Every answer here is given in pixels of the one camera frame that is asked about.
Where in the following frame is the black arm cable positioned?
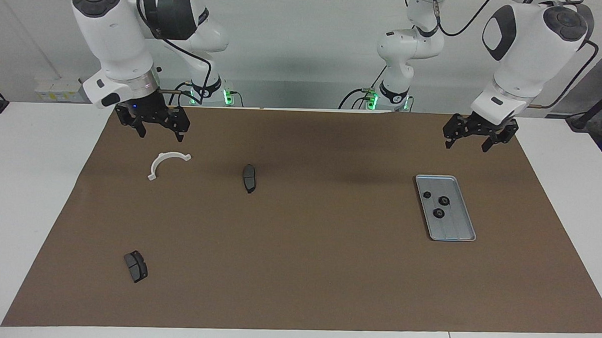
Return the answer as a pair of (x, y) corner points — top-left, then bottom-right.
(133, 0), (215, 107)
(426, 0), (601, 111)

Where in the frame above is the black base cable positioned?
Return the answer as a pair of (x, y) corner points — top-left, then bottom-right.
(169, 82), (194, 106)
(339, 64), (388, 111)

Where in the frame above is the silver metal tray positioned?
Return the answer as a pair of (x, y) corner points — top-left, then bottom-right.
(413, 174), (479, 243)

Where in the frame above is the white semicircular plastic bracket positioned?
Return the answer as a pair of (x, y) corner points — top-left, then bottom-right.
(147, 151), (192, 183)

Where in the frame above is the brown paper table mat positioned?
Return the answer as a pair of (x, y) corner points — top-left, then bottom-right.
(1, 98), (602, 338)

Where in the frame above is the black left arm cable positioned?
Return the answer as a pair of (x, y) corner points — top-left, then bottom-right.
(426, 0), (601, 111)

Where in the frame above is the black stand leg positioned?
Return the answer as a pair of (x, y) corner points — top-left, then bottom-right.
(565, 91), (602, 133)

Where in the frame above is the short grey brake pad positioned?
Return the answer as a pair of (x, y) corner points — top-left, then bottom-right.
(123, 250), (149, 284)

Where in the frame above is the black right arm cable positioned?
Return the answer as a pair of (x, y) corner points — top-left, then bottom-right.
(133, 0), (215, 107)

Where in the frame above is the long curved grey brake pad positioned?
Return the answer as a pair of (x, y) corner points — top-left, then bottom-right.
(242, 163), (258, 194)

